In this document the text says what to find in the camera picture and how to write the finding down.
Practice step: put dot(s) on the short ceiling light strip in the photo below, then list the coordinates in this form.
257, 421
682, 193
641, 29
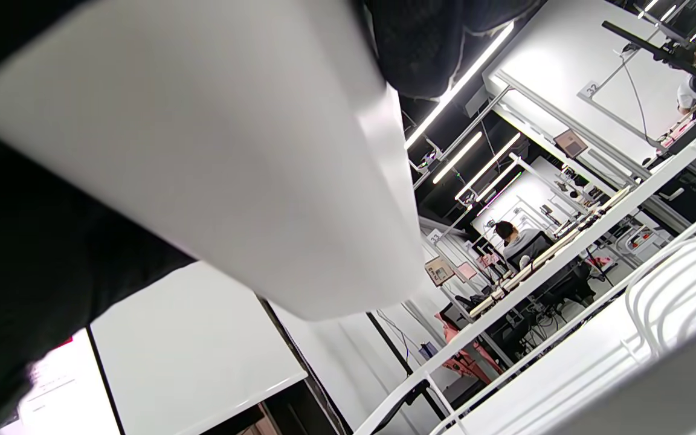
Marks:
488, 166
458, 157

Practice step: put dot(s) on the white plate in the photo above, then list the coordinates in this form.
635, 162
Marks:
215, 139

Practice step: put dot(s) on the long ceiling light strip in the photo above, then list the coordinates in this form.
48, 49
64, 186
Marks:
463, 81

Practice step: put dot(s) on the black office chair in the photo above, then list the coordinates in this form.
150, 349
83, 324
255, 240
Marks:
532, 249

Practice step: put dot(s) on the white paper with red label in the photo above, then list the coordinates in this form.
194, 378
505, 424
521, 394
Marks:
64, 393

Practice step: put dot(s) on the person's right hand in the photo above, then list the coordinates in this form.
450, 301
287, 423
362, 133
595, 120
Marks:
34, 254

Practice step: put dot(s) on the brown cardboard sign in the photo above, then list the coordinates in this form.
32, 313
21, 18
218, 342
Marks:
439, 271
570, 143

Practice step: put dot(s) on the white metal frame rail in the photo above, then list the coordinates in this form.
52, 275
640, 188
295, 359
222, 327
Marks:
565, 260

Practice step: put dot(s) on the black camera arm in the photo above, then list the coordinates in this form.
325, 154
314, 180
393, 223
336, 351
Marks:
656, 51

